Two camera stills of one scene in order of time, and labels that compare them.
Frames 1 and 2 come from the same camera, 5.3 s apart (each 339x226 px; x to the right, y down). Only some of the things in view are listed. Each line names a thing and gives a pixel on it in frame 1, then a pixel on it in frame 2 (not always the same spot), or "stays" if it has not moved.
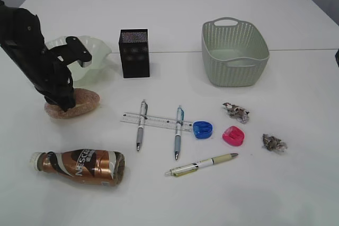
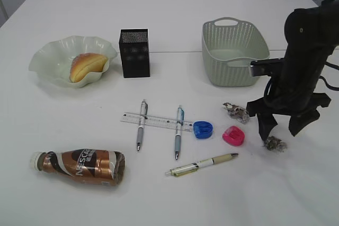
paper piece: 241,114 stays
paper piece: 272,143 stays
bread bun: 86,100 → 84,63
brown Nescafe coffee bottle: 103,168 stays
